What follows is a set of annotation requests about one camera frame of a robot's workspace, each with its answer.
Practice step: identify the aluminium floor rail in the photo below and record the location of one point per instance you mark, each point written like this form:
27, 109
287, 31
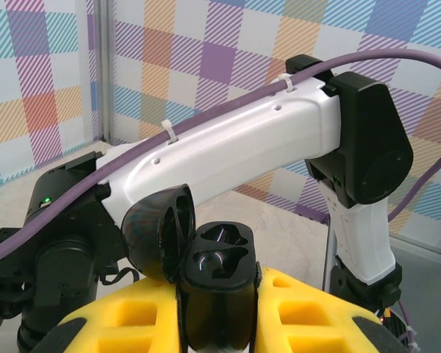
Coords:
426, 245

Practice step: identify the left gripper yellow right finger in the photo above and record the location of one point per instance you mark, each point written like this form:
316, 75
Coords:
316, 305

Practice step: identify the black earbud charging case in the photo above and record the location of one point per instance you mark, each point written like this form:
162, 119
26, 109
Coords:
217, 294

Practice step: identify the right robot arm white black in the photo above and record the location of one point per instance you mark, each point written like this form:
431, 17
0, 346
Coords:
242, 139

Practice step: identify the aluminium frame post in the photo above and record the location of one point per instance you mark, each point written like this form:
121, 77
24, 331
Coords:
106, 73

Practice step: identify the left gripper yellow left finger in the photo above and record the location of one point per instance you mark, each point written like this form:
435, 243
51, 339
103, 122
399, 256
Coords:
132, 294

